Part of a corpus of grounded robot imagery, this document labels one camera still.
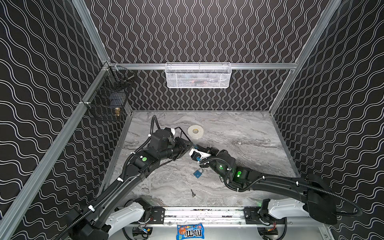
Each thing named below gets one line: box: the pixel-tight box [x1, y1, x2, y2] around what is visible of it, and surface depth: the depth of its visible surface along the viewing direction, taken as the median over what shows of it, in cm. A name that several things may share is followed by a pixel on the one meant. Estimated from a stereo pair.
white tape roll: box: [187, 124, 204, 139], surface depth 109 cm
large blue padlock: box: [193, 168, 204, 179], surface depth 90 cm
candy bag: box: [176, 222, 205, 240], surface depth 71 cm
